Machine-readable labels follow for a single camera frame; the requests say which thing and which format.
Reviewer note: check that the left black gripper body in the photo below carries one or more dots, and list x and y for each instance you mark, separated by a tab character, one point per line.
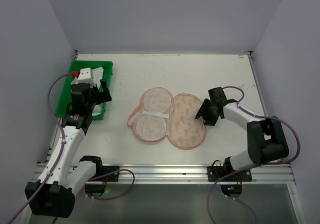
99	95

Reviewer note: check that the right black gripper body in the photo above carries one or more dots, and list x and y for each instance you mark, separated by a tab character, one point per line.
208	111

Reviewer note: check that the white bra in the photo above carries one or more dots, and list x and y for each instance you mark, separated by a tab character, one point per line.
96	76

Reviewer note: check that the floral laundry bag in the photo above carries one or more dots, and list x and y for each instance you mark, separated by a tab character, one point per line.
161	115

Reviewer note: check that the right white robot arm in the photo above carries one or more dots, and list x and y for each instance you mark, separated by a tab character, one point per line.
266	141

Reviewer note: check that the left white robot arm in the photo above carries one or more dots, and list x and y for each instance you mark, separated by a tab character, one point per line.
54	193

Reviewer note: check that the green plastic tray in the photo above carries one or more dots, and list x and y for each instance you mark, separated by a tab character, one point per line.
77	65

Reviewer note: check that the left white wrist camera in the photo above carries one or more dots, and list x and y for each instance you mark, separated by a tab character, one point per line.
85	76

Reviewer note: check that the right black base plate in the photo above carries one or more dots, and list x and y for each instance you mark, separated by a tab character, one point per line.
218	173

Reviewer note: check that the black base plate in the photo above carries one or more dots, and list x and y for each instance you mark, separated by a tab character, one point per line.
112	176
218	173

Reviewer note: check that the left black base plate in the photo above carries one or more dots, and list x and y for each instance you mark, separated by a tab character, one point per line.
112	176

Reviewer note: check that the aluminium mounting rail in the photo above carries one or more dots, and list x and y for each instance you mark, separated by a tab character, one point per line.
198	174

